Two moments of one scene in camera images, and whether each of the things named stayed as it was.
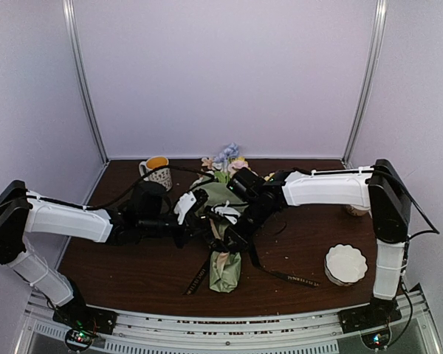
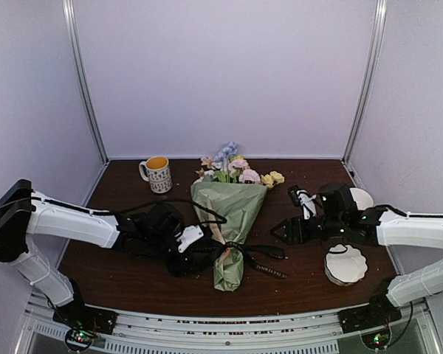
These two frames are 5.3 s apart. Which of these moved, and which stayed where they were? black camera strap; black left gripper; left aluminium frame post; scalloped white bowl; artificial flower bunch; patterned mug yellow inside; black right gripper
Moved: black camera strap; black left gripper; black right gripper; artificial flower bunch
Stayed: scalloped white bowl; left aluminium frame post; patterned mug yellow inside
